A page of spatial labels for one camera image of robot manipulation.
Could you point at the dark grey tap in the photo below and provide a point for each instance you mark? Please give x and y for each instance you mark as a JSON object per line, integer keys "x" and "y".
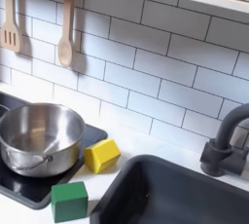
{"x": 220, "y": 156}

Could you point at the green toy block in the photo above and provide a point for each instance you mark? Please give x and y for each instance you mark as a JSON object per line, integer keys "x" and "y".
{"x": 69, "y": 202}

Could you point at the wooden slotted spatula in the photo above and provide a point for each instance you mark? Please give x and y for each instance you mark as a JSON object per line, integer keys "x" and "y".
{"x": 9, "y": 36}

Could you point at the steel pot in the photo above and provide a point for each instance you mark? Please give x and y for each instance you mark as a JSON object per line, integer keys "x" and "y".
{"x": 42, "y": 156}

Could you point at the wooden spoon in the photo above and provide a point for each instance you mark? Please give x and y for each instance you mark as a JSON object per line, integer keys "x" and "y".
{"x": 65, "y": 47}

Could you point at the black stove top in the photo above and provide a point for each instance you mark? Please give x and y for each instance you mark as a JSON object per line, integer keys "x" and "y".
{"x": 94, "y": 135}

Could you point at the yellow toy block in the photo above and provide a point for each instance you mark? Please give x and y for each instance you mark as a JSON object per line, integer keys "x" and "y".
{"x": 102, "y": 155}

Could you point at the dark grey sink basin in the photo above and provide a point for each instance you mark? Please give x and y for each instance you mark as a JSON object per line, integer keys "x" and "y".
{"x": 181, "y": 195}

